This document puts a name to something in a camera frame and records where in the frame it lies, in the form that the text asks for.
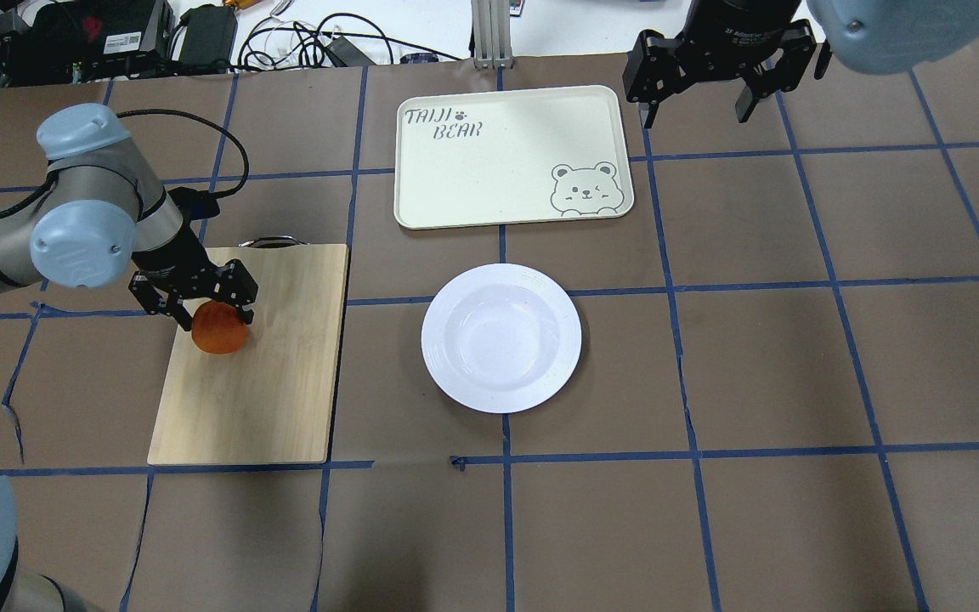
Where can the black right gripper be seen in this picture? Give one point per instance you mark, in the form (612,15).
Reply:
(734,32)

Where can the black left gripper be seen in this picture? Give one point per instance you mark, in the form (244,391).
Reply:
(169,254)

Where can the orange fruit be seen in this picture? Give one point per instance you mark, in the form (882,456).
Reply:
(218,328)

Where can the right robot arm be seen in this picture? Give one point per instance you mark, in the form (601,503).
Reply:
(887,37)

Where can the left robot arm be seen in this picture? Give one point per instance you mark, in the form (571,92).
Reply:
(99,209)

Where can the cream bear tray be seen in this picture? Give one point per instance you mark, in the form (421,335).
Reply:
(523,157)

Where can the wooden cutting board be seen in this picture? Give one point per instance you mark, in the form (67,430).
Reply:
(270,402)

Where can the black power brick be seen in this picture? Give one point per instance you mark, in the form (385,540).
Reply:
(207,40)

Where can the white round plate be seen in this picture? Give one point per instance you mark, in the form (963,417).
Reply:
(501,338)

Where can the black power adapter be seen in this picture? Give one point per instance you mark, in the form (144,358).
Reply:
(340,52)

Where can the black computer box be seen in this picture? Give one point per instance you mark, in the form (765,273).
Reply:
(84,41)

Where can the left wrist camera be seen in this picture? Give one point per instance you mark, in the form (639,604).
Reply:
(195,204)

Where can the aluminium frame post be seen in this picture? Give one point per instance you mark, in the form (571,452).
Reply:
(492,34)

